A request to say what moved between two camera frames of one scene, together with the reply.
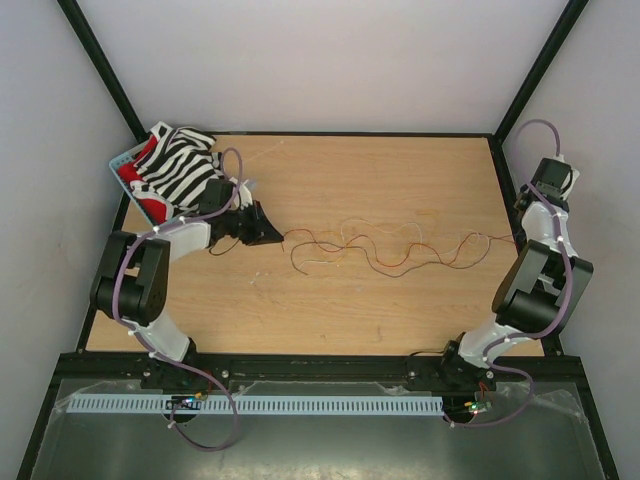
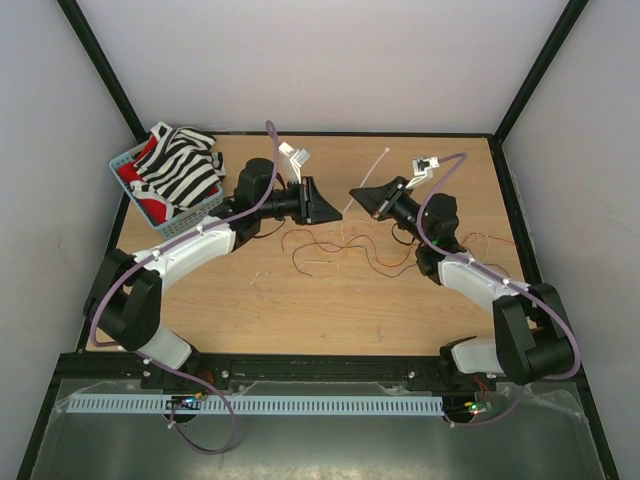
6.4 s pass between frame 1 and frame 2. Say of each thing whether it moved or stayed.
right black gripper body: moved
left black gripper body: moved
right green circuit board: stayed
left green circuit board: stayed
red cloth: stayed
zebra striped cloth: stayed
